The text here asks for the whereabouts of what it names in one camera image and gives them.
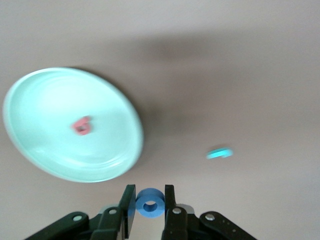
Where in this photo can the blue foam letter o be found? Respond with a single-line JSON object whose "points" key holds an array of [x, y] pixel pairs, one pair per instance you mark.
{"points": [[142, 197]]}

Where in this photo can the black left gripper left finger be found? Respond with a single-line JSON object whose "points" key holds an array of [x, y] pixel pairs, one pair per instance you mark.
{"points": [[107, 225]]}

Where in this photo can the pale green round plate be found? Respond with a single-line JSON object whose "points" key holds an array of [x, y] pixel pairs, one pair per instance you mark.
{"points": [[50, 100]]}

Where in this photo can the salmon foam letter b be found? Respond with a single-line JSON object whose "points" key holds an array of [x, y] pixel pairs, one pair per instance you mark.
{"points": [[76, 125]]}

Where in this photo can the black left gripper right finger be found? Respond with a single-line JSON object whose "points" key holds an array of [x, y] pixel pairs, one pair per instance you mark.
{"points": [[177, 225]]}

